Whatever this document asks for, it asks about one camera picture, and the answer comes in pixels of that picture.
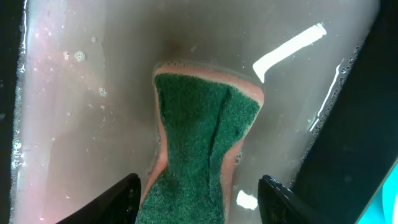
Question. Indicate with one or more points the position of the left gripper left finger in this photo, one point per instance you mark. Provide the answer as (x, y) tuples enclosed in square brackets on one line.
[(119, 204)]

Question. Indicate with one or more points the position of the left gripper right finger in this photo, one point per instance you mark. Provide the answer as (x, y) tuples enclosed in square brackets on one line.
[(279, 205)]

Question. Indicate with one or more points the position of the green and orange sponge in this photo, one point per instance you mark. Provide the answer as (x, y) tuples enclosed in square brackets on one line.
[(204, 114)]

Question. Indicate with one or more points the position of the black tray with soapy water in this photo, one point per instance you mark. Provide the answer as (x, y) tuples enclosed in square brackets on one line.
[(86, 106)]

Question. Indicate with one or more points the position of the teal plastic serving tray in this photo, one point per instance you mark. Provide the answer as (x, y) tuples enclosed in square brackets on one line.
[(383, 207)]

